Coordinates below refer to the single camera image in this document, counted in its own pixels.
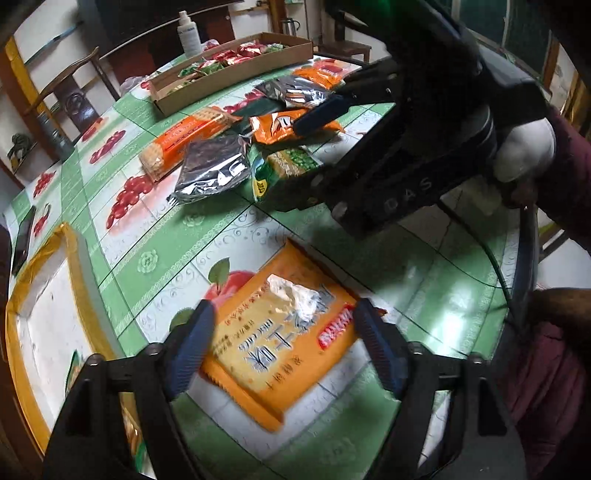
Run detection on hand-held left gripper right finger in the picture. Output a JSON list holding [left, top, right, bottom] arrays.
[[355, 298, 533, 480]]

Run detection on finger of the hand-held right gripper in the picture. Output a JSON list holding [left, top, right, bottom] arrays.
[[275, 161, 352, 212], [294, 61, 403, 138]]

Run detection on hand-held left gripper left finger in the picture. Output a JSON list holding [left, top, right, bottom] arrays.
[[41, 300, 218, 480]]

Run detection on large orange snack packet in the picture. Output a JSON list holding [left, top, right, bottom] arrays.
[[198, 237, 389, 433]]

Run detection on white yellow-rimmed tray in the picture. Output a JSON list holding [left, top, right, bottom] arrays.
[[4, 222, 151, 478]]

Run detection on person's right forearm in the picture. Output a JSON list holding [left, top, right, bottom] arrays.
[[534, 105, 591, 243]]

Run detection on person's right hand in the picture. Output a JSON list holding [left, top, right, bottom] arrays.
[[493, 117, 558, 208]]

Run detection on green pea snack packet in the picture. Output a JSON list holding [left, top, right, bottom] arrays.
[[249, 144, 325, 205]]

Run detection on silver foil packet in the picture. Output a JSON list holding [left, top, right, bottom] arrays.
[[166, 135, 254, 207], [253, 75, 340, 112]]

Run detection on orange and red snack packet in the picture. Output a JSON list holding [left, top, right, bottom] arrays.
[[292, 58, 362, 89]]

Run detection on small orange snack packet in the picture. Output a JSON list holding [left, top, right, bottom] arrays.
[[248, 108, 345, 147]]

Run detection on wooden stool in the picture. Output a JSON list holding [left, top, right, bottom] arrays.
[[318, 39, 372, 63]]

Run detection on long flat cardboard tray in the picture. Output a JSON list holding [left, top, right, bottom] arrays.
[[146, 31, 315, 117]]

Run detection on pile of red snack packets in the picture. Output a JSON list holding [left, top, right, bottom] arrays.
[[203, 41, 273, 69]]

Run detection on fruit printed tablecloth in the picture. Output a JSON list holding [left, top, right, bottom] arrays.
[[2, 44, 536, 480]]

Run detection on pile of green snack packets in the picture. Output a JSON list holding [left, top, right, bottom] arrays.
[[166, 42, 284, 95]]

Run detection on orange cracker packet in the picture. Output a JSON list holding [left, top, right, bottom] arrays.
[[139, 105, 243, 183]]

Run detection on white spray bottle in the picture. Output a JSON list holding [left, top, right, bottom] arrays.
[[177, 10, 204, 58]]

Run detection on person's maroon clothing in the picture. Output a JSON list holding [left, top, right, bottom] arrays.
[[501, 286, 591, 480]]

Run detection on black smartphone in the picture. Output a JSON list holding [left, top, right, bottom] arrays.
[[11, 205, 38, 278]]

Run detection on grey metal cylinder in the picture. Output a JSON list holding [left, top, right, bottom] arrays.
[[36, 110, 75, 161]]

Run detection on wooden chair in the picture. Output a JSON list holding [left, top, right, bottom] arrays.
[[22, 46, 122, 148]]

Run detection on black cable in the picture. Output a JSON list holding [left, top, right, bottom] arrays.
[[436, 203, 513, 319]]

